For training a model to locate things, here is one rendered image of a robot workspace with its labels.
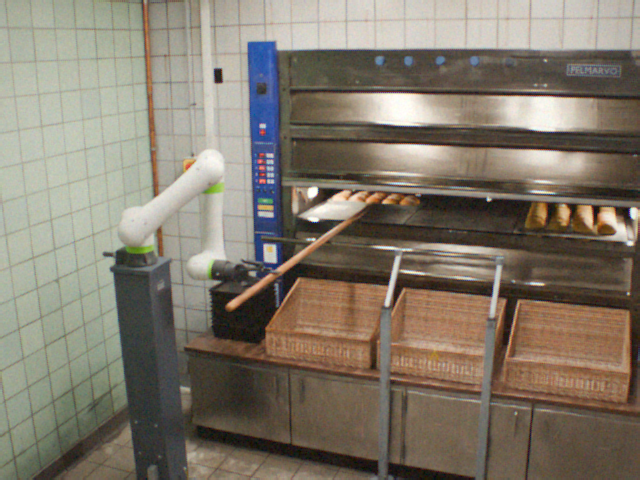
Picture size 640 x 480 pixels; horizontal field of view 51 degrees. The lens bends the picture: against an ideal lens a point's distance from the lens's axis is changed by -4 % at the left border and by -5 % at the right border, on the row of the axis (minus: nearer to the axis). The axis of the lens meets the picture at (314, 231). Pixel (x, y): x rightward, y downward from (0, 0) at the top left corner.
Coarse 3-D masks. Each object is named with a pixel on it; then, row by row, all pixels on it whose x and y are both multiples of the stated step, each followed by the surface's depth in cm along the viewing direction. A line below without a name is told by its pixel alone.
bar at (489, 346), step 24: (264, 240) 358; (288, 240) 353; (312, 240) 349; (384, 312) 319; (384, 336) 322; (384, 360) 325; (384, 384) 328; (384, 408) 331; (480, 408) 313; (384, 432) 334; (480, 432) 316; (384, 456) 337; (480, 456) 319
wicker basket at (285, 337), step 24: (312, 288) 392; (336, 288) 387; (360, 288) 382; (384, 288) 378; (288, 312) 382; (312, 312) 391; (336, 312) 387; (360, 312) 383; (288, 336) 381; (312, 336) 347; (336, 336) 380; (360, 336) 379; (312, 360) 351; (336, 360) 347; (360, 360) 342
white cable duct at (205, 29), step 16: (208, 0) 377; (208, 16) 379; (208, 32) 381; (208, 48) 383; (208, 64) 385; (208, 80) 388; (208, 96) 390; (208, 112) 392; (208, 128) 395; (208, 144) 397
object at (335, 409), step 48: (192, 384) 377; (240, 384) 365; (288, 384) 355; (336, 384) 344; (432, 384) 324; (240, 432) 373; (288, 432) 361; (336, 432) 351; (432, 432) 331; (528, 432) 313; (576, 432) 305; (624, 432) 297
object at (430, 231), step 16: (304, 224) 389; (320, 224) 386; (336, 224) 382; (352, 224) 379; (368, 224) 376; (384, 224) 375; (400, 224) 374; (480, 240) 355; (496, 240) 352; (512, 240) 349; (528, 240) 346; (544, 240) 343; (560, 240) 340; (576, 240) 338; (592, 240) 337; (608, 240) 336
